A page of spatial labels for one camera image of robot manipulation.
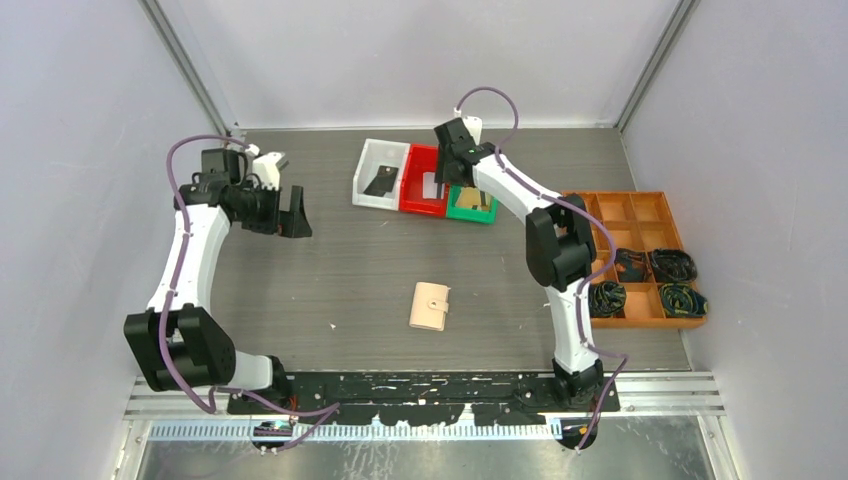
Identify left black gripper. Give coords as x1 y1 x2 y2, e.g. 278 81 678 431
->
234 179 311 238

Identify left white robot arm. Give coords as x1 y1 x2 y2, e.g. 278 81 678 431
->
124 146 312 413

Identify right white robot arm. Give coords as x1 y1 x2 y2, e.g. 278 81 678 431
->
434 118 603 411

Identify white striped card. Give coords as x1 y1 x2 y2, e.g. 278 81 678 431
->
421 172 440 200

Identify black card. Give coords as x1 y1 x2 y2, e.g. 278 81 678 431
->
363 165 398 198

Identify green plastic bin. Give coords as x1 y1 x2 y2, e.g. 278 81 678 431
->
446 186 499 225

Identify red plastic bin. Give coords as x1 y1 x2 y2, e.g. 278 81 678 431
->
399 144 448 218

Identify white plastic bin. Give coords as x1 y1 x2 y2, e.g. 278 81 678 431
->
352 138 411 211

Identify orange compartment tray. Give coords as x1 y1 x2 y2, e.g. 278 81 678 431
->
579 191 708 329

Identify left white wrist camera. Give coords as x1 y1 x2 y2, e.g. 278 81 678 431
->
245 144 288 190

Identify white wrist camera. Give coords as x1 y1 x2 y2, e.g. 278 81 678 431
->
454 111 483 144
245 144 288 190

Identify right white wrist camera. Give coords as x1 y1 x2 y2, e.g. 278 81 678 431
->
454 111 483 144

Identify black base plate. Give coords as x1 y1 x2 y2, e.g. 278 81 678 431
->
227 371 619 427

